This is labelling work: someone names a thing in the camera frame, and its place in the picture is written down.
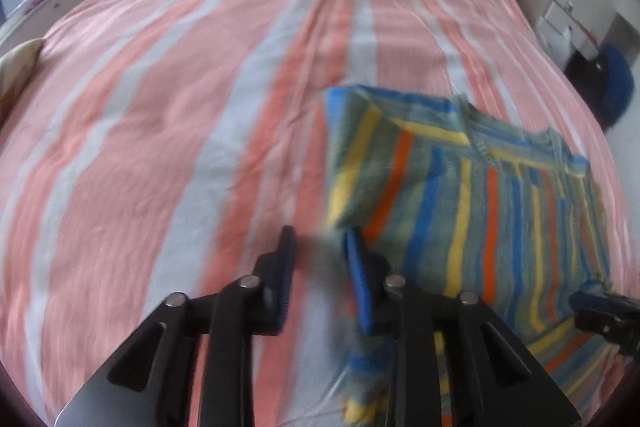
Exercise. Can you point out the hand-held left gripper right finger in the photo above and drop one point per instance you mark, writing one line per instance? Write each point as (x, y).
(360, 289)

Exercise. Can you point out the striped knit sweater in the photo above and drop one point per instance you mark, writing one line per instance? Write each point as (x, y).
(450, 192)

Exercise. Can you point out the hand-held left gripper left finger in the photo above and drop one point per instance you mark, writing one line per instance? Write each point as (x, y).
(285, 279)

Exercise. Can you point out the white plastic bag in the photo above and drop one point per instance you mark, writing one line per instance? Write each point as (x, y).
(555, 38)

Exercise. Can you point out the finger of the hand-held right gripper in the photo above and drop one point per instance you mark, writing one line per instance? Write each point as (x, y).
(600, 314)

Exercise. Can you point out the pink striped bed cover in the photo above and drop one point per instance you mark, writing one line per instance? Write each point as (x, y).
(175, 107)

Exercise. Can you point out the white bedside cabinet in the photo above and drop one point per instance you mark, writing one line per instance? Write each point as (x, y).
(555, 2)

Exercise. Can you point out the striped pillow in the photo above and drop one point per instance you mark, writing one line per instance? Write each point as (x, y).
(15, 67)

